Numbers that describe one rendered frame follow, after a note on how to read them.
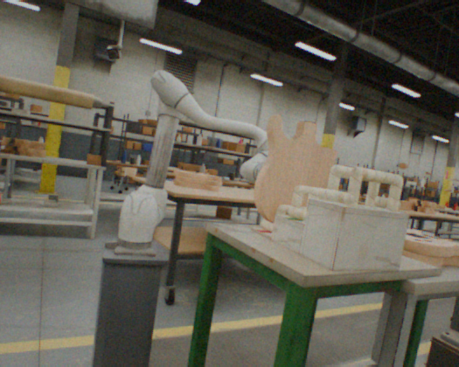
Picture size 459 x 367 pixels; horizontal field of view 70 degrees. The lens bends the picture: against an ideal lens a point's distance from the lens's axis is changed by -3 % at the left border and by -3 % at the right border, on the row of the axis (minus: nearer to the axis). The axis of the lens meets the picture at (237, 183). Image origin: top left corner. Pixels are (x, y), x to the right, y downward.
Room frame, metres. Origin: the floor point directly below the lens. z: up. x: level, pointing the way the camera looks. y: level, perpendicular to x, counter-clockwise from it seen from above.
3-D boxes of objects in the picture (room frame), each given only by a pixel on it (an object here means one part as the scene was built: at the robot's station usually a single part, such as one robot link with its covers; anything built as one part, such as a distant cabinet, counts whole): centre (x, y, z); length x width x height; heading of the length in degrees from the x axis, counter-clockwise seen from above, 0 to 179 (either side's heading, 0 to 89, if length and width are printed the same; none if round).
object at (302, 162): (1.27, -0.23, 1.17); 0.35 x 0.04 x 0.40; 117
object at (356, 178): (0.90, -0.31, 1.15); 0.03 x 0.03 x 0.09
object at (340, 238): (0.98, -0.37, 1.02); 0.27 x 0.15 x 0.17; 118
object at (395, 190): (0.98, -0.46, 1.15); 0.03 x 0.03 x 0.09
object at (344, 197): (0.93, -0.29, 1.12); 0.11 x 0.03 x 0.03; 28
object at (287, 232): (1.12, -0.30, 0.98); 0.27 x 0.16 x 0.09; 118
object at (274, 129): (1.21, -0.11, 1.32); 0.07 x 0.04 x 0.09; 117
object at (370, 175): (0.94, -0.39, 1.20); 0.20 x 0.03 x 0.03; 117
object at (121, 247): (1.52, 0.45, 0.73); 0.22 x 0.18 x 0.06; 113
